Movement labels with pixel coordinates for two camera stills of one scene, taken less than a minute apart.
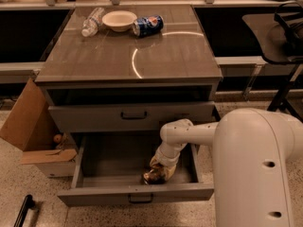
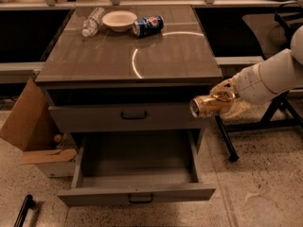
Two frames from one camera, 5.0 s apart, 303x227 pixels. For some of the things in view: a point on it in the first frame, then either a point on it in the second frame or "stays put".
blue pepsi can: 147,26 stays put
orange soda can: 154,176 to 204,106
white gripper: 166,158 to 248,81
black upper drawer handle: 133,117 stays put
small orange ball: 57,138 stays put
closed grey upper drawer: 126,117 stays put
